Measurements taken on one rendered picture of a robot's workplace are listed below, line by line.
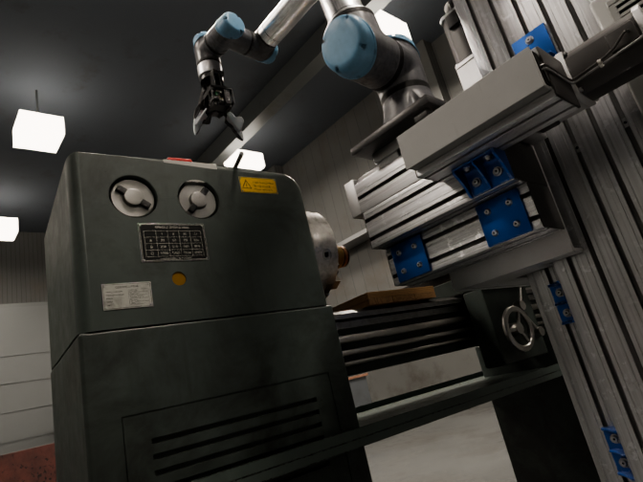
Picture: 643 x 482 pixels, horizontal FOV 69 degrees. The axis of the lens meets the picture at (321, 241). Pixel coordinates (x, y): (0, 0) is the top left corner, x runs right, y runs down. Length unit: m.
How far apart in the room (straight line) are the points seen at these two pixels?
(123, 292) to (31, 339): 8.66
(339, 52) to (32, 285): 9.22
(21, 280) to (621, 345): 9.57
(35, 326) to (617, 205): 9.34
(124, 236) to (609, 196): 0.97
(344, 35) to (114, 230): 0.63
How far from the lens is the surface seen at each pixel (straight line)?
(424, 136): 0.86
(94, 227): 1.07
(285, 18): 1.52
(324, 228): 1.46
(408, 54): 1.14
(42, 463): 3.41
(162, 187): 1.15
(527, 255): 1.02
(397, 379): 6.73
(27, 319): 9.74
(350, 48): 1.03
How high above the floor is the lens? 0.68
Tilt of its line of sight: 17 degrees up
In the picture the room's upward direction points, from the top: 13 degrees counter-clockwise
